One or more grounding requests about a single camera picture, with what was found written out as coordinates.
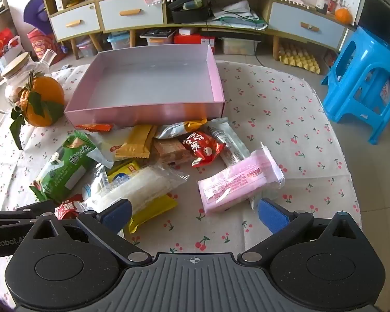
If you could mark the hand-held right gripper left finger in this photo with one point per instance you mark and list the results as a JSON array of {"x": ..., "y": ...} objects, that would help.
[{"x": 117, "y": 215}]

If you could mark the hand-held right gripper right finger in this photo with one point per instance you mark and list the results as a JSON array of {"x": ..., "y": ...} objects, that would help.
[{"x": 273, "y": 216}]

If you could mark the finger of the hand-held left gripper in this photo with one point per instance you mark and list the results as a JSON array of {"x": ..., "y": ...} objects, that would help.
[{"x": 19, "y": 216}]

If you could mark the plain yellow snack packet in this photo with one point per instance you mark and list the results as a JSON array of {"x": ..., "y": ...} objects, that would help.
[{"x": 152, "y": 211}]

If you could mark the blue white snack packet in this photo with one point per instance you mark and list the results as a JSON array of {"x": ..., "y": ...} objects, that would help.
[{"x": 99, "y": 182}]

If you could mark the clear rice cracker packet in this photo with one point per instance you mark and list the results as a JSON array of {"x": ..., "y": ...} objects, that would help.
[{"x": 143, "y": 187}]

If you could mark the yellow labelled snack packet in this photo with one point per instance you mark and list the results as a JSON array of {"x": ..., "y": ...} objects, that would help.
[{"x": 125, "y": 169}]

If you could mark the red snack packet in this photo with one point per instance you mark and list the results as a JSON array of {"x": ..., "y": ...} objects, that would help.
[
  {"x": 204, "y": 148},
  {"x": 66, "y": 208}
]

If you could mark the pink snack packet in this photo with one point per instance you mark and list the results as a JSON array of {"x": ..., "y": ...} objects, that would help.
[{"x": 237, "y": 182}]

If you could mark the green snack packet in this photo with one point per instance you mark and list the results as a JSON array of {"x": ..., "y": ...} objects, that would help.
[{"x": 65, "y": 165}]

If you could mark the cream white snack packet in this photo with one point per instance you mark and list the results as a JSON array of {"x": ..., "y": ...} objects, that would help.
[{"x": 105, "y": 143}]

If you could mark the golden bar packet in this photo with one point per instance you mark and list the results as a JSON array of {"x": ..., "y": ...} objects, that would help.
[{"x": 136, "y": 141}]

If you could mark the clear wafer packet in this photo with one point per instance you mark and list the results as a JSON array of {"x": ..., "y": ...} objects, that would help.
[{"x": 170, "y": 151}]

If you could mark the long silver snack packet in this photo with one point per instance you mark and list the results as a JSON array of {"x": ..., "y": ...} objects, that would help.
[{"x": 229, "y": 139}]

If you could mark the small orange chip packet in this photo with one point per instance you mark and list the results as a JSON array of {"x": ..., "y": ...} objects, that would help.
[{"x": 94, "y": 127}]

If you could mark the silver and orange snack packet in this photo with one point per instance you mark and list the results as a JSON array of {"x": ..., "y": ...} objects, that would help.
[{"x": 177, "y": 128}]

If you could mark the pink cardboard box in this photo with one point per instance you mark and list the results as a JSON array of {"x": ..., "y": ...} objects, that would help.
[{"x": 149, "y": 81}]

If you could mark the cherry print tablecloth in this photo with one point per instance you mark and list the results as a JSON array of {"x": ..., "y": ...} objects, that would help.
[{"x": 279, "y": 120}]

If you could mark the leafy tangerine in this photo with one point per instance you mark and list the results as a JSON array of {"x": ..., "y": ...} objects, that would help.
[{"x": 24, "y": 99}]

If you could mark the large orange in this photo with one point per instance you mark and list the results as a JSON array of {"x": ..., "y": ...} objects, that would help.
[{"x": 47, "y": 97}]

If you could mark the glass teapot with bamboo lid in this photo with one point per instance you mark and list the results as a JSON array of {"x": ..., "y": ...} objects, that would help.
[{"x": 14, "y": 71}]

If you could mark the red and white bag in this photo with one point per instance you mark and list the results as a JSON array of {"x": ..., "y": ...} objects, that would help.
[{"x": 1, "y": 44}]

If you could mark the red gift bag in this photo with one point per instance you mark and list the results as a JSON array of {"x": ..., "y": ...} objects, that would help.
[{"x": 42, "y": 47}]

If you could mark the yellow egg tray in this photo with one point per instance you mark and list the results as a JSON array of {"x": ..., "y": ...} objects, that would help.
[{"x": 300, "y": 58}]

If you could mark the clear storage box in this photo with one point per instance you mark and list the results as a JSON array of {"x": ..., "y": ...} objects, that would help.
[
  {"x": 239, "y": 46},
  {"x": 87, "y": 48}
]

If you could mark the blue plastic stool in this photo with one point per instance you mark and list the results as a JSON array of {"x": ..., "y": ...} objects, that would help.
[{"x": 360, "y": 68}]

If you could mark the blue lid storage box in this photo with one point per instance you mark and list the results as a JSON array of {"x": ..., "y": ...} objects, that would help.
[{"x": 118, "y": 41}]

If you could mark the storage box with dark lid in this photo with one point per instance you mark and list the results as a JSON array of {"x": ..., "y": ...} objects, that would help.
[{"x": 159, "y": 37}]

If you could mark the red box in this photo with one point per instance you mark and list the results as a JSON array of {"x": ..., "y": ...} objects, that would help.
[{"x": 193, "y": 44}]

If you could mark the purple fan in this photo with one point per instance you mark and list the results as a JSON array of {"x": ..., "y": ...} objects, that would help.
[{"x": 35, "y": 13}]

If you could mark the wooden cabinet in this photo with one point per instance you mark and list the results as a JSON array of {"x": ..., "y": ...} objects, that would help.
[{"x": 188, "y": 26}]

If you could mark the stack of papers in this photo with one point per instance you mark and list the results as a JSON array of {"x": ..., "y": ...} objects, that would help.
[{"x": 237, "y": 14}]

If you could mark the small white box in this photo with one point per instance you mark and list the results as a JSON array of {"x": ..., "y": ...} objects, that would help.
[{"x": 61, "y": 1}]

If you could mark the small orange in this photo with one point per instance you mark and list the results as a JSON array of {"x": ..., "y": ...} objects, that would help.
[{"x": 343, "y": 15}]

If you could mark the black case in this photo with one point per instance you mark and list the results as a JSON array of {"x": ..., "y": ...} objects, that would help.
[{"x": 188, "y": 14}]

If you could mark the black screen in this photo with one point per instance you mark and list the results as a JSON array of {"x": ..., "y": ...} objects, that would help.
[{"x": 382, "y": 19}]

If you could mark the white board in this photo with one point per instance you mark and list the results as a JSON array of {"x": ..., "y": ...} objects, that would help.
[{"x": 351, "y": 0}]

